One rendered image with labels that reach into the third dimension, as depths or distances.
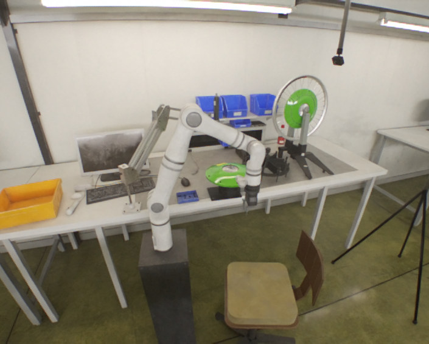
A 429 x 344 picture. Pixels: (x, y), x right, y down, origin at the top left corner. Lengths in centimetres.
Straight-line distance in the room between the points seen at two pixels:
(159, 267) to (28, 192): 105
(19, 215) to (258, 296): 137
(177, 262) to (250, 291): 43
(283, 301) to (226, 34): 201
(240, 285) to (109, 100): 171
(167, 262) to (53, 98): 161
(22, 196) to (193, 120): 135
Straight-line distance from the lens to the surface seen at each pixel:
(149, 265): 121
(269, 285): 141
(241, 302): 133
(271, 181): 171
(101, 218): 146
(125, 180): 134
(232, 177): 137
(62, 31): 219
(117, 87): 214
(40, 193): 186
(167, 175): 97
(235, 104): 229
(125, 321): 208
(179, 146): 95
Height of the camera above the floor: 174
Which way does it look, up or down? 27 degrees down
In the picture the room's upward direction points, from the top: straight up
